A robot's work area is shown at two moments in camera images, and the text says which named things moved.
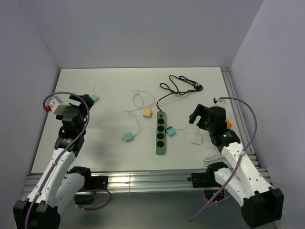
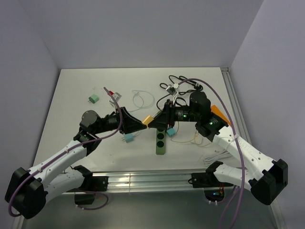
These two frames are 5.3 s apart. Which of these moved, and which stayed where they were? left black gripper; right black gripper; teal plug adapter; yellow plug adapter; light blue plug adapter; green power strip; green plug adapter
Moved: right black gripper; left black gripper; yellow plug adapter
Stayed: green power strip; light blue plug adapter; green plug adapter; teal plug adapter
